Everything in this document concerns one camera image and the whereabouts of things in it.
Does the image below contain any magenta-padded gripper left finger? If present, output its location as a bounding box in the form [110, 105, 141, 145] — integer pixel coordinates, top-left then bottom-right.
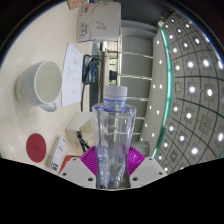
[59, 145, 98, 189]

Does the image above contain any white paper sheet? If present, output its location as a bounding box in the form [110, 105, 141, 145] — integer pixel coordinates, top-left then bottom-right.
[61, 41, 84, 108]

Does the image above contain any black desk phone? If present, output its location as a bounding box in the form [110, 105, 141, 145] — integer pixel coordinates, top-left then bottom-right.
[81, 54, 104, 113]

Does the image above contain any beige desk organizer box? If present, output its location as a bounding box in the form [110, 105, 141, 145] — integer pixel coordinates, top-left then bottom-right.
[64, 111, 96, 157]

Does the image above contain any black stapler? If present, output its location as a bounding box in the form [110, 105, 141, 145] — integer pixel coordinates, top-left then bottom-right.
[75, 129, 91, 151]

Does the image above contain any flat round red coaster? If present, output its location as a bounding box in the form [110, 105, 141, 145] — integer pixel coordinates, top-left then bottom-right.
[25, 132, 48, 164]

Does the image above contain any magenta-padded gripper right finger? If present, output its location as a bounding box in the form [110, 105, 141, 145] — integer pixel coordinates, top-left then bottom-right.
[127, 145, 168, 189]

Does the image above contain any flat brown cardboard piece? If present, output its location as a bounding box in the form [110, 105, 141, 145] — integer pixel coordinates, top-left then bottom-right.
[66, 0, 84, 10]

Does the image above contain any white printed carton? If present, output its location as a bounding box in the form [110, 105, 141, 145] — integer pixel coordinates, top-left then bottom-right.
[76, 1, 122, 44]

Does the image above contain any white ceramic mug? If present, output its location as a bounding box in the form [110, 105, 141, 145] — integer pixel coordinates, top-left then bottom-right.
[15, 59, 64, 113]

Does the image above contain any clear plastic water bottle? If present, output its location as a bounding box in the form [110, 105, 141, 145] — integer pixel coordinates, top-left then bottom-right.
[91, 85, 138, 190]

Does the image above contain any group of ceiling lights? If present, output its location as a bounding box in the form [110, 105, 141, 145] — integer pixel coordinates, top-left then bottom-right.
[146, 13, 224, 174]

